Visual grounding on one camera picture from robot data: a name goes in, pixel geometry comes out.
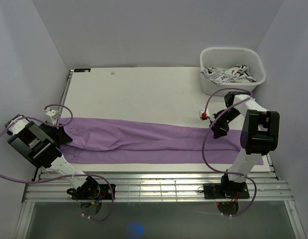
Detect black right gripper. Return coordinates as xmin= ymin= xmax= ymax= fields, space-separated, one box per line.
xmin=208 ymin=107 xmax=241 ymax=139

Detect purple trousers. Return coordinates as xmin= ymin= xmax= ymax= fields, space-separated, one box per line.
xmin=55 ymin=117 xmax=264 ymax=165

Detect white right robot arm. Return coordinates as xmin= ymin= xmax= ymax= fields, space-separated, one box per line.
xmin=203 ymin=91 xmax=280 ymax=201

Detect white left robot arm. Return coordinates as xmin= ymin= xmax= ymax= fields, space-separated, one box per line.
xmin=5 ymin=115 xmax=101 ymax=200

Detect black white printed trousers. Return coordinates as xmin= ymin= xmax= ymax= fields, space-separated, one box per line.
xmin=201 ymin=64 xmax=256 ymax=85

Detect white plastic basket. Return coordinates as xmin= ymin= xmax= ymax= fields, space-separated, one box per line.
xmin=199 ymin=47 xmax=266 ymax=95

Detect black blue label sticker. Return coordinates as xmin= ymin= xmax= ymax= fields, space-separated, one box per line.
xmin=74 ymin=68 xmax=91 ymax=73

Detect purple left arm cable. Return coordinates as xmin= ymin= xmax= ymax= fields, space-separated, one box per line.
xmin=0 ymin=104 xmax=115 ymax=222

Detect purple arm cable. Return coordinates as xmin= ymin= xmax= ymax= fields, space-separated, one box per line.
xmin=196 ymin=88 xmax=257 ymax=218
xmin=0 ymin=104 xmax=115 ymax=222

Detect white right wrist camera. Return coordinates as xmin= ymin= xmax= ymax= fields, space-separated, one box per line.
xmin=199 ymin=108 xmax=214 ymax=122

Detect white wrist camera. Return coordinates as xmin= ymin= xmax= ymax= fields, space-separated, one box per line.
xmin=45 ymin=107 xmax=59 ymax=125
xmin=199 ymin=108 xmax=214 ymax=122

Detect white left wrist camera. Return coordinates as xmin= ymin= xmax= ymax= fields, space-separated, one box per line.
xmin=45 ymin=107 xmax=59 ymax=125

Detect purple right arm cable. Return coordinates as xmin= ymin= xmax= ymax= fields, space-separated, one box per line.
xmin=196 ymin=88 xmax=257 ymax=218

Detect aluminium rail frame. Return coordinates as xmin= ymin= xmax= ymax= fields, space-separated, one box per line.
xmin=15 ymin=155 xmax=306 ymax=239

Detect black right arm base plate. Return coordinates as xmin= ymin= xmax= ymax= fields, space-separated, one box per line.
xmin=197 ymin=183 xmax=250 ymax=199

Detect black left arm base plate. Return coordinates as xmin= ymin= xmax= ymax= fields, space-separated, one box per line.
xmin=67 ymin=184 xmax=116 ymax=200

